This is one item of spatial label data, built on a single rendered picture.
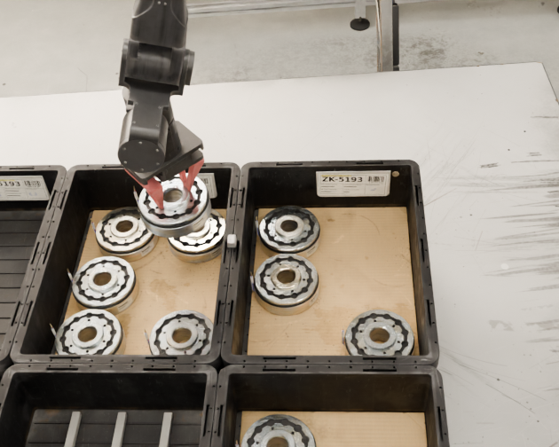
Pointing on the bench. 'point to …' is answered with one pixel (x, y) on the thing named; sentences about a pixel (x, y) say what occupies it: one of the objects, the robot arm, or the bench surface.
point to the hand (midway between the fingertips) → (172, 193)
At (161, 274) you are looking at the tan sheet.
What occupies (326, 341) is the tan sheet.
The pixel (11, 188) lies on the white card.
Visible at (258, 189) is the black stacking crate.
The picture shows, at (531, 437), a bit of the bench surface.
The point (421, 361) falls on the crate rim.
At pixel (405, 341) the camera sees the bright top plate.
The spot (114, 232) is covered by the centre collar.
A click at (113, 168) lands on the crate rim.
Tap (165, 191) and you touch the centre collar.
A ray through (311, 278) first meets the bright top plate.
